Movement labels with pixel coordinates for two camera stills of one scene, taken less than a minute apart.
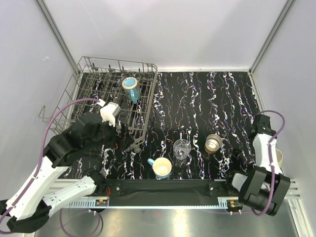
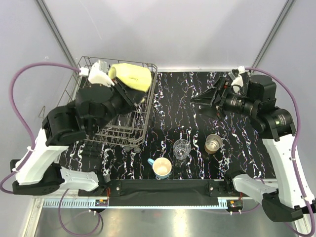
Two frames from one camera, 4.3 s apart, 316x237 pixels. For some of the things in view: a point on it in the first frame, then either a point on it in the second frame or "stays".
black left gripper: (127, 139) → (134, 96)
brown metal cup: (213, 143) stays
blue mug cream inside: (162, 167) stays
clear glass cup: (181, 148) stays
